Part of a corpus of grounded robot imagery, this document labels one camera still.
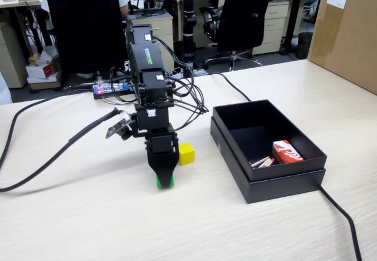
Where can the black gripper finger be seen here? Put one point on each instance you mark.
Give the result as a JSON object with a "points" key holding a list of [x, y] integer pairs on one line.
{"points": [[163, 166]]}

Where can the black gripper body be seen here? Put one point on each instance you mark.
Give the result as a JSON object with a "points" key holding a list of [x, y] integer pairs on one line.
{"points": [[162, 144]]}

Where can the green cube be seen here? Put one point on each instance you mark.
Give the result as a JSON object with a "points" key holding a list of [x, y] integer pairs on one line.
{"points": [[158, 183]]}

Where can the yellow cube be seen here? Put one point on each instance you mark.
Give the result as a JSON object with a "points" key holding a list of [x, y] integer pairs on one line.
{"points": [[188, 154]]}

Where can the circuit board with red LED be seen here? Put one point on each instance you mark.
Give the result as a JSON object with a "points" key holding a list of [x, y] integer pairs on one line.
{"points": [[117, 87]]}

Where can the black cardboard box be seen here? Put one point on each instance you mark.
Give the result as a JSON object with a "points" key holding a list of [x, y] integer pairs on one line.
{"points": [[235, 116]]}

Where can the wooden match red head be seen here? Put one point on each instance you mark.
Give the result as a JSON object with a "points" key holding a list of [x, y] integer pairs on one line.
{"points": [[263, 163], [268, 163], [259, 161]]}

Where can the black open box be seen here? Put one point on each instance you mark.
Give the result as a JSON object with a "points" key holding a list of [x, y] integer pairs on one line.
{"points": [[282, 188]]}

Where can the red and white matchbox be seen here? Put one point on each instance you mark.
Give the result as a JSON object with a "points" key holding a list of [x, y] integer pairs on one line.
{"points": [[287, 153]]}

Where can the black pole with white rings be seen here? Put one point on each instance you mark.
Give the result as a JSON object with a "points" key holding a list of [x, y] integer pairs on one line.
{"points": [[188, 22]]}

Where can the white and red carton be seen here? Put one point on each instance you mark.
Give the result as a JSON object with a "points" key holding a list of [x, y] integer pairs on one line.
{"points": [[38, 71]]}

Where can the large black office chair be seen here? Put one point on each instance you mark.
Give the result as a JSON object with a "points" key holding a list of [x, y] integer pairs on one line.
{"points": [[85, 22]]}

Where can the yellow tape roll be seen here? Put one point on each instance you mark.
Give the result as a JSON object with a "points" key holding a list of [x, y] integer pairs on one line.
{"points": [[33, 59]]}

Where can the black mesh office chair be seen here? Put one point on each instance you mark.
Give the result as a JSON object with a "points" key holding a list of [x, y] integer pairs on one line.
{"points": [[244, 13]]}

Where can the dark waste bin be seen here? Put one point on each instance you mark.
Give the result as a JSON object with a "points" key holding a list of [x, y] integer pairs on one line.
{"points": [[304, 46]]}

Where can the large brown cardboard box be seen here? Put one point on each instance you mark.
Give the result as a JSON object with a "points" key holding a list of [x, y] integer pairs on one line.
{"points": [[347, 43]]}

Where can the small gripper camera module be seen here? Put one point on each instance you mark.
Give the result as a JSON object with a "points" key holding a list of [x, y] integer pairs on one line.
{"points": [[119, 127]]}

